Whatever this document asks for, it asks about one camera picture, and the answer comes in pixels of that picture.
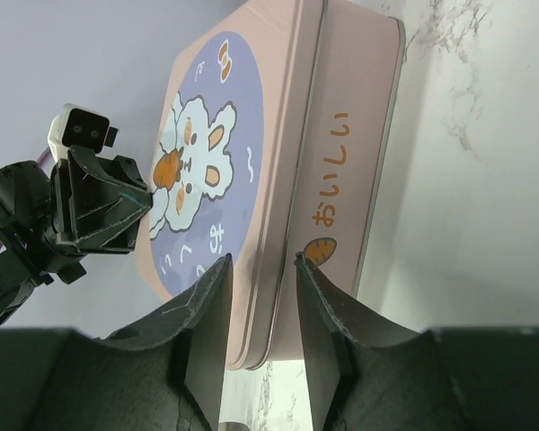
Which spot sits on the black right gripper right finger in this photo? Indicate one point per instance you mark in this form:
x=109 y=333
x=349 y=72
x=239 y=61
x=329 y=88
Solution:
x=365 y=372

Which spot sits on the pink chocolate box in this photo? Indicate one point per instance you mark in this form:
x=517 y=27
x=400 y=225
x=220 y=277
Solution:
x=351 y=108

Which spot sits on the pink box lid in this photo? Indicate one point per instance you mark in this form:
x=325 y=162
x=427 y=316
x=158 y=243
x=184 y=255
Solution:
x=225 y=165

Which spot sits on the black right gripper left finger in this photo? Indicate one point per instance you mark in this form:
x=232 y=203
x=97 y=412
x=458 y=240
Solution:
x=164 y=371

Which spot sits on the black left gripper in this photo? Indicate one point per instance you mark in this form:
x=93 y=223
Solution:
x=86 y=205

